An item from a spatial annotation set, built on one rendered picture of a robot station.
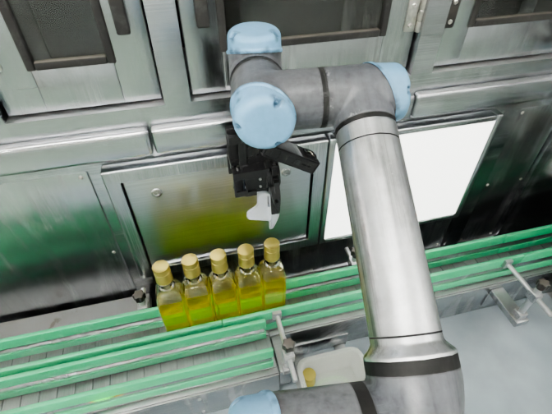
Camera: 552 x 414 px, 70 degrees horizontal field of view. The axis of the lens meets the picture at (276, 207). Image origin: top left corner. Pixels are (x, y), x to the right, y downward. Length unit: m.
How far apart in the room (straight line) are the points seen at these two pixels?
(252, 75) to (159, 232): 0.54
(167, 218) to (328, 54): 0.49
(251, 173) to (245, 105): 0.22
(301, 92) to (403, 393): 0.33
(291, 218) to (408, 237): 0.58
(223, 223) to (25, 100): 0.46
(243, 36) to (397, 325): 0.39
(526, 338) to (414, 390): 0.98
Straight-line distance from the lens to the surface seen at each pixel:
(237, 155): 0.68
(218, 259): 0.83
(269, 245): 0.84
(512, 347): 1.35
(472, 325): 1.34
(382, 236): 0.43
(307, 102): 0.49
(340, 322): 1.09
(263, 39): 0.56
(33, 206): 0.97
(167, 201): 0.89
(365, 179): 0.45
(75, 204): 0.95
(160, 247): 0.99
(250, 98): 0.46
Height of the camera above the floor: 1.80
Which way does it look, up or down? 44 degrees down
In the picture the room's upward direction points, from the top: straight up
